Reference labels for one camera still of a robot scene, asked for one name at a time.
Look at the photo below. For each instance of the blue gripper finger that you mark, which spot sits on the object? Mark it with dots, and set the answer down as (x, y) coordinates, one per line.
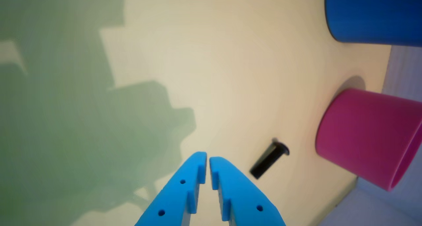
(240, 196)
(174, 194)

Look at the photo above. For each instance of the black bolt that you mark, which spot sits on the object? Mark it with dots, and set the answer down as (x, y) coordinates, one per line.
(268, 159)

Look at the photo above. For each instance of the blue round box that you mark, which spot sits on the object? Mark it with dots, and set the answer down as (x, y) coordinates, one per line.
(374, 15)

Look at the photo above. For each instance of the pink round box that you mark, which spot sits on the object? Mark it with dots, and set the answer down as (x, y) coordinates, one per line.
(367, 137)

